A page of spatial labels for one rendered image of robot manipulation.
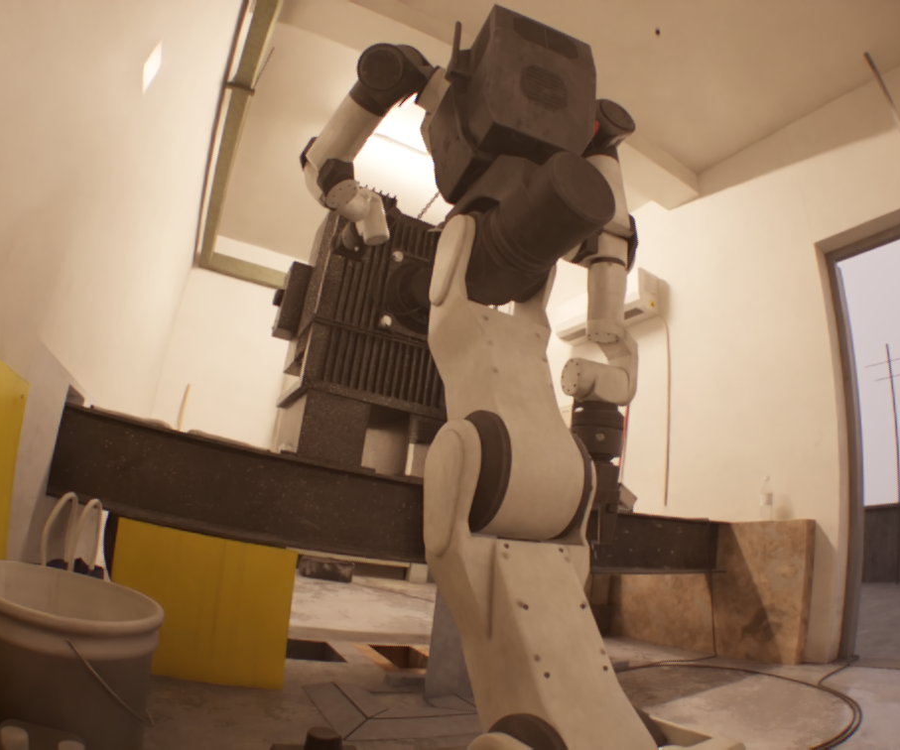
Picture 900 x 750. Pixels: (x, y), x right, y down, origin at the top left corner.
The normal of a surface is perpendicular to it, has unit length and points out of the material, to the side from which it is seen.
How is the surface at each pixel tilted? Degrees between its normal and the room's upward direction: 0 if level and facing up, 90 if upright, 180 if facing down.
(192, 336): 90
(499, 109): 98
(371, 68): 141
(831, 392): 90
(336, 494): 90
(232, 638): 90
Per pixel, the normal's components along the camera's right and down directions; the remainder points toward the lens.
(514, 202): -0.83, 0.14
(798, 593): -0.87, -0.24
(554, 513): 0.31, 0.40
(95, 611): 0.22, -0.31
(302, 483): 0.47, -0.20
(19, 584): 0.96, -0.02
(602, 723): 0.38, -0.87
